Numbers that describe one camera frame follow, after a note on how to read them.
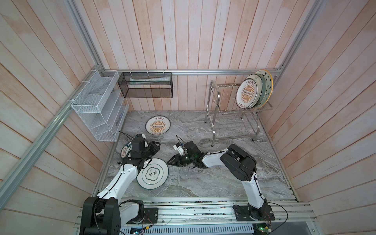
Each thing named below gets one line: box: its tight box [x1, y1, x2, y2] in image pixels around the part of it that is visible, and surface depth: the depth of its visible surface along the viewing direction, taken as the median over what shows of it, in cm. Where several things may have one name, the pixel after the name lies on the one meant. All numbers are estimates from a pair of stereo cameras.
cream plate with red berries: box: [249, 73, 265, 109], surface depth 78 cm
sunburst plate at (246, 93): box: [235, 78, 258, 110], surface depth 87 cm
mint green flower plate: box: [255, 73, 267, 108], surface depth 76 cm
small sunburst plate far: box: [144, 115, 171, 136], surface depth 113 cm
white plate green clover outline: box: [136, 157, 170, 190], surface depth 88 cm
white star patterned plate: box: [256, 69, 274, 109], surface depth 77 cm
